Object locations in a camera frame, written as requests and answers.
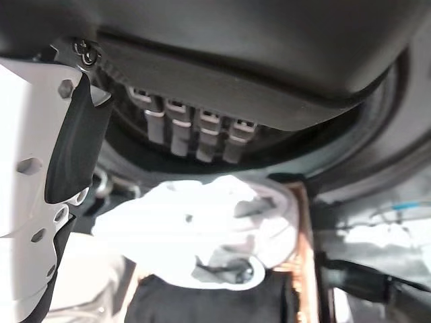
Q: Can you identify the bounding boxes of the white garment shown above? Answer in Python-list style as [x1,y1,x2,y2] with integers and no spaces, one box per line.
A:
[90,174,300,291]

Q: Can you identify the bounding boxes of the rectangular wicker laundry basket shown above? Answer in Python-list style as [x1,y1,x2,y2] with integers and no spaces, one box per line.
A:
[269,181,321,323]

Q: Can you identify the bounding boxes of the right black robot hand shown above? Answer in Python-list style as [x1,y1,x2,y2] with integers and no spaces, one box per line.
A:
[0,0,431,323]

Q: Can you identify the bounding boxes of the black garment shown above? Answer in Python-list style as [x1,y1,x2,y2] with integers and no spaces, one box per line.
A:
[124,274,297,323]

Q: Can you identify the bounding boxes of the dark front-load washing machine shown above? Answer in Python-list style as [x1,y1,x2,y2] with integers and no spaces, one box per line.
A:
[80,40,431,323]

